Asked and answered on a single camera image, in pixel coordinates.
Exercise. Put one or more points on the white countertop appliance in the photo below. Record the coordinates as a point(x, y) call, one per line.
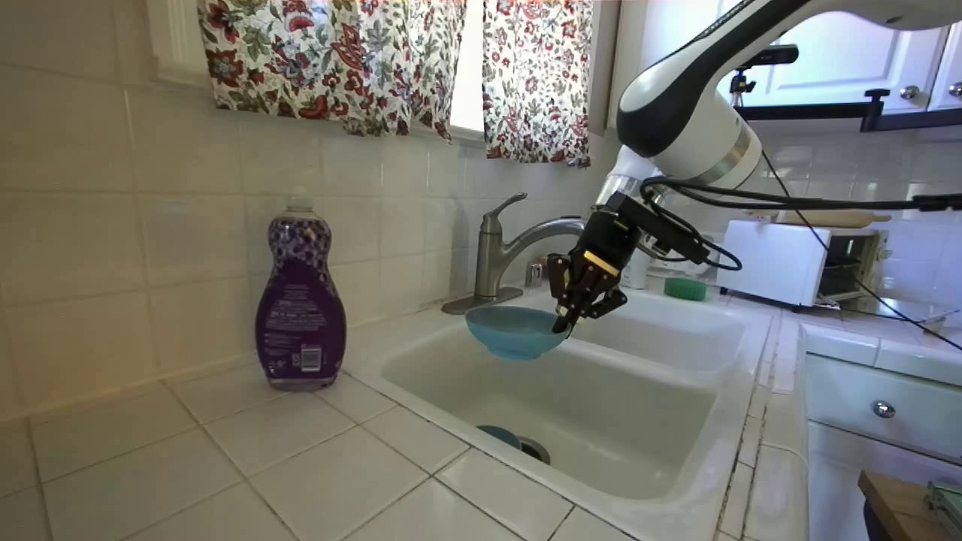
point(770, 267)

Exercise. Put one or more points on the purple dish soap bottle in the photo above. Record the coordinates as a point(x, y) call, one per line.
point(299, 312)

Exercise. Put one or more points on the floral curtain panel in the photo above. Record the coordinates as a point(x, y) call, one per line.
point(340, 60)
point(535, 80)

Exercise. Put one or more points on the round metal drawer knob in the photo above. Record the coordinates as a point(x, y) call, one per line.
point(883, 409)

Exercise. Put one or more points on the white drawer front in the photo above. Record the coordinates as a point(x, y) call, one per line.
point(883, 401)

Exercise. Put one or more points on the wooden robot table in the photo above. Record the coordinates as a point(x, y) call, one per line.
point(896, 512)

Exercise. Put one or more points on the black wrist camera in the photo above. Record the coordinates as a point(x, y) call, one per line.
point(664, 226)

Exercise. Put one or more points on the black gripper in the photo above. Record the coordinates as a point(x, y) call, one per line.
point(604, 241)

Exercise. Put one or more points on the brushed metal faucet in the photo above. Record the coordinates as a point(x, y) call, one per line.
point(495, 258)

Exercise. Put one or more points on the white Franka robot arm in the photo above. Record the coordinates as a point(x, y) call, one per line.
point(721, 109)

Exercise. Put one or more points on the white double kitchen sink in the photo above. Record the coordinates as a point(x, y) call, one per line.
point(640, 422)

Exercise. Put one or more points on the white upper cabinet doors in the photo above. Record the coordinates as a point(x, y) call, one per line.
point(872, 49)

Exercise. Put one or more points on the blue plastic bowl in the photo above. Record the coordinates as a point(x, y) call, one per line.
point(513, 334)

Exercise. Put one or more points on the wooden board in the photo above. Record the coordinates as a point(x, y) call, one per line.
point(830, 219)

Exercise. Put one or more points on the green sponge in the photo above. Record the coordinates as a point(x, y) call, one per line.
point(685, 289)

